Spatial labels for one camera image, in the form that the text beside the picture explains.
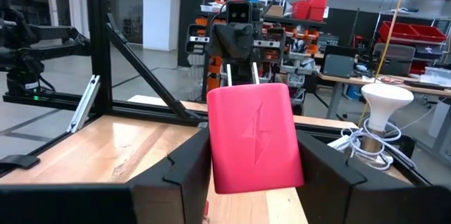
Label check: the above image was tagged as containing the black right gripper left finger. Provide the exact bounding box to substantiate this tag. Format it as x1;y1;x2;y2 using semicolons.
0;127;213;224

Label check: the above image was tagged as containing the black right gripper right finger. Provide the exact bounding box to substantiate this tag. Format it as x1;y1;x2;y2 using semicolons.
295;130;451;224

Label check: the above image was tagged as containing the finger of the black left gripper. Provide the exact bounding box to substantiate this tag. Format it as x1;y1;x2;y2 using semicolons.
185;24;211;56
253;27;287;63

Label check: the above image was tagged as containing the pink wall charger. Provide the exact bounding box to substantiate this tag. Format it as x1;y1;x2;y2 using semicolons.
206;61;305;195

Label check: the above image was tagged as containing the parts shelf with orange bins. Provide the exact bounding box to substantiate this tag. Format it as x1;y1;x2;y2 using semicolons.
179;0;327;116

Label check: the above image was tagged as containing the red storage bin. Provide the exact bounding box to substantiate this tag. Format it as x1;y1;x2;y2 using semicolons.
307;0;330;23
378;20;421;41
292;0;311;20
409;23;448;44

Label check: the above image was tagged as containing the black equipment case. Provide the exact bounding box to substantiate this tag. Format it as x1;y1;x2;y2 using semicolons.
321;44;357;79

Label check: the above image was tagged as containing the wooden workbench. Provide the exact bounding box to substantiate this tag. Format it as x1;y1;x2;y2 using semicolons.
316;71;451;121

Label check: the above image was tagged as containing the white bulb lamp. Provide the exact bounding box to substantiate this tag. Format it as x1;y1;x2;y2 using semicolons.
359;82;415;158

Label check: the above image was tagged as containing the grey equipment box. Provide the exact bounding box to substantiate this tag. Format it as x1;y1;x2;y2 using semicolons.
372;42;417;77

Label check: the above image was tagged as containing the black table clamp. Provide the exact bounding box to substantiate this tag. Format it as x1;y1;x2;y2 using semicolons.
0;154;42;170

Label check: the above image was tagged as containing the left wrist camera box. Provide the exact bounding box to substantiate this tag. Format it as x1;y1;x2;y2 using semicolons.
225;0;253;25

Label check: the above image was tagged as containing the silver metal bracket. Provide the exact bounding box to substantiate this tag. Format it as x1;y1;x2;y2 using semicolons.
66;74;101;135

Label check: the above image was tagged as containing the yellow cable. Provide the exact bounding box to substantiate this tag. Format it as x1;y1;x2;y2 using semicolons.
357;0;412;128

